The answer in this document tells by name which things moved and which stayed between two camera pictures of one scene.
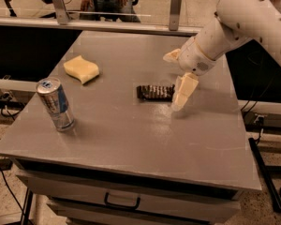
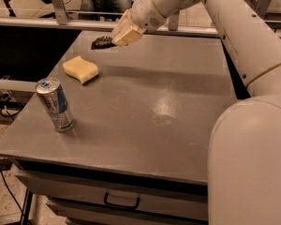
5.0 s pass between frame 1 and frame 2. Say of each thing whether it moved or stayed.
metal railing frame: stayed
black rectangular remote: moved
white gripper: moved
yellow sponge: stayed
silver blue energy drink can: stayed
